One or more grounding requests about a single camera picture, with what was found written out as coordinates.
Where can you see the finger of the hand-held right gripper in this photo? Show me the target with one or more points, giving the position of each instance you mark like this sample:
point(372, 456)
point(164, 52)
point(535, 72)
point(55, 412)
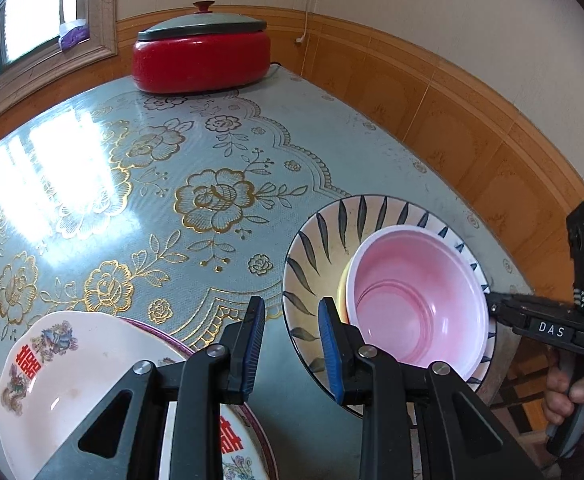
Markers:
point(507, 302)
point(509, 322)

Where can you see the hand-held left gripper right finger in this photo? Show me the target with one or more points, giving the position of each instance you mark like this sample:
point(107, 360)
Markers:
point(329, 355)

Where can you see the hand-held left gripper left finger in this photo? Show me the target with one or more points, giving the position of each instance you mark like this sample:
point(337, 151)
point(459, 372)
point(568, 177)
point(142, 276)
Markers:
point(252, 360)

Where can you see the yellow plastic bowl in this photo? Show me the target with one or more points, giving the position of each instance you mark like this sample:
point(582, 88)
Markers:
point(343, 295)

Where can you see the red plastic bowl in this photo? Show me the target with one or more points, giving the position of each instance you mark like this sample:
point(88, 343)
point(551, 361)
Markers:
point(412, 305)

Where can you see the pink-rimmed floral plate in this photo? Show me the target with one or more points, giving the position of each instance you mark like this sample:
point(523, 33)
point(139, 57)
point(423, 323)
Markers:
point(269, 455)

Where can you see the small white floral plate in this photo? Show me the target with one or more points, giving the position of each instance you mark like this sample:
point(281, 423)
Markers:
point(72, 390)

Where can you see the person's right hand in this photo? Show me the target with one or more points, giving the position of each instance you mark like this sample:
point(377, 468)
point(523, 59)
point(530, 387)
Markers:
point(557, 390)

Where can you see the blue floral tablecloth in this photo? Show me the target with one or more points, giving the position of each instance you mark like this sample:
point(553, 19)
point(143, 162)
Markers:
point(172, 160)

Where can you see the red electric cooking pot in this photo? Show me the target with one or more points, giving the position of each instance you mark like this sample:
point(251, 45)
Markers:
point(197, 65)

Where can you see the grey pot lid red knob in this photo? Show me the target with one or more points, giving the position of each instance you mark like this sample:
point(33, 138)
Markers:
point(207, 25)

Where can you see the purple cloth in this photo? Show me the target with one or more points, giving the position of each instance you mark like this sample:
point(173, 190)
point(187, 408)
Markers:
point(74, 34)

